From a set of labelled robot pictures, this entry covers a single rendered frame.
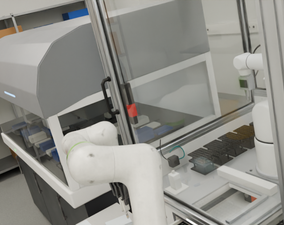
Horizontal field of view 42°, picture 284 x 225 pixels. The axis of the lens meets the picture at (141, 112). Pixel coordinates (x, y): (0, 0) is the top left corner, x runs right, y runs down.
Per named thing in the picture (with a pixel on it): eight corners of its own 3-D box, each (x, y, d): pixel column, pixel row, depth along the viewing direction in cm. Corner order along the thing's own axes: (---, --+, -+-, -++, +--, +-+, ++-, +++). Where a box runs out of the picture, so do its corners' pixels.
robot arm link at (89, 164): (115, 189, 108) (114, 147, 108) (70, 192, 105) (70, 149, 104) (104, 174, 126) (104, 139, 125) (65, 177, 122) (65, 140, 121)
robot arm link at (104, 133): (117, 121, 151) (110, 114, 161) (87, 131, 148) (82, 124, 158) (125, 152, 155) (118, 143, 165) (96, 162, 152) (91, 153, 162)
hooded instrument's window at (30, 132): (69, 191, 213) (46, 118, 199) (2, 133, 362) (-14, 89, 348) (215, 120, 265) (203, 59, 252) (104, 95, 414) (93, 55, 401)
